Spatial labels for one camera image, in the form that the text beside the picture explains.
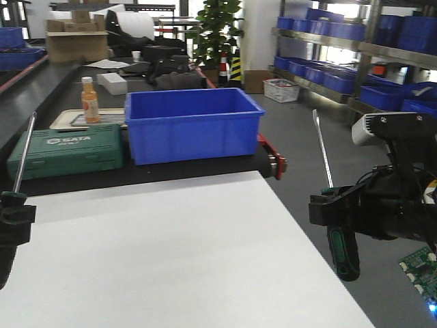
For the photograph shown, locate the red white traffic cone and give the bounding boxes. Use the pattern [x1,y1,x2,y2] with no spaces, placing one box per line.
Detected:
[218,51,228,87]

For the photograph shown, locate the green SATA tool case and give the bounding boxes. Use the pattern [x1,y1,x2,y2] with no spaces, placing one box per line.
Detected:
[23,124,124,180]

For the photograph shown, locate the white paper cup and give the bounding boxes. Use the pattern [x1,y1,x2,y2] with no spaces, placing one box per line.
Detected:
[131,51,141,63]

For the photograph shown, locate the dark grey cloth bundle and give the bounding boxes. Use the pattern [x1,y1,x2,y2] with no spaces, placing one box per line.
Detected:
[153,72,207,90]

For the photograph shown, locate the brown cardboard box on floor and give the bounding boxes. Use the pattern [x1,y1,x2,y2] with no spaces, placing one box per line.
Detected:
[244,70,274,94]

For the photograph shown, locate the white plastic basket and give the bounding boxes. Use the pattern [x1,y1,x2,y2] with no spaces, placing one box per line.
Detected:
[263,79,300,103]

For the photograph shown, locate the white rectangular box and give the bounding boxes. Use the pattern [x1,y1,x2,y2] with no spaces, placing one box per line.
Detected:
[96,72,128,95]

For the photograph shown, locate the green circuit board right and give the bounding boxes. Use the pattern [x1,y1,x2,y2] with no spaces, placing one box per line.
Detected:
[398,247,436,318]

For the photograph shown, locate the green potted plant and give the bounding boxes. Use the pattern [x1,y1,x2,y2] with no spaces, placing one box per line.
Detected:
[193,0,244,70]

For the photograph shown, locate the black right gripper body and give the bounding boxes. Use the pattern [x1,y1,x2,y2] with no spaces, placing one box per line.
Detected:
[351,166,436,241]

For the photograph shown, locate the red conveyor end bracket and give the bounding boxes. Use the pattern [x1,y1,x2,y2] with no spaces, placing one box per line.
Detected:
[257,133,288,180]

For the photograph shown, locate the black bag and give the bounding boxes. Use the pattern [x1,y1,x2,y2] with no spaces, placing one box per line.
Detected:
[145,55,190,84]

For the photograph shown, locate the green black cross screwdriver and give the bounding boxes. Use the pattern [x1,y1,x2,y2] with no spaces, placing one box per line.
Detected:
[1,111,37,208]

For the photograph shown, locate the beige plastic tray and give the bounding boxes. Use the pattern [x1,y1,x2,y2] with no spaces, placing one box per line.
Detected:
[49,108,127,131]

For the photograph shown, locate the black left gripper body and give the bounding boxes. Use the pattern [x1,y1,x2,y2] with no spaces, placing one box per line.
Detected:
[1,235,30,289]

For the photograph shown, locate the large open cardboard box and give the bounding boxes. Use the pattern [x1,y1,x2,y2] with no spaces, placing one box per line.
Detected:
[46,19,108,64]

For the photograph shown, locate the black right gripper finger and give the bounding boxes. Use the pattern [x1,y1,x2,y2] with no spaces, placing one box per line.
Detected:
[308,186,358,227]

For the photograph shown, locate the steel shelf rack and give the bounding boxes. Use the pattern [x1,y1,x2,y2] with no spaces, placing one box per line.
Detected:
[268,1,436,120]

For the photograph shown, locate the large blue plastic bin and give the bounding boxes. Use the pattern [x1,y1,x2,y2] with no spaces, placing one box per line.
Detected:
[125,88,265,165]

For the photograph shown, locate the blue bin far left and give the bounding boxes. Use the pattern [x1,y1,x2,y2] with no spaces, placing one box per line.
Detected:
[0,27,46,72]

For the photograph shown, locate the yellow black striped cone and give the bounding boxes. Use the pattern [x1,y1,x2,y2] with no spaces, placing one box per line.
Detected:
[229,48,242,86]

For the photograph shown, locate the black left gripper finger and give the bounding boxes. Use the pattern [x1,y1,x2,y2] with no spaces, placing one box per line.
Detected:
[1,205,36,243]

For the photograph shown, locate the white foam roll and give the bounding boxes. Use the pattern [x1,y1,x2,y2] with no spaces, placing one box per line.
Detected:
[116,12,154,40]

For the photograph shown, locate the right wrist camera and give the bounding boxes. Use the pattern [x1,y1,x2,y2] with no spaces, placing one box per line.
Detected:
[351,111,436,146]

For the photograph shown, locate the orange juice bottle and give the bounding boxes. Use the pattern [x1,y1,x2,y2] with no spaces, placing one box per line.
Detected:
[81,77,100,123]

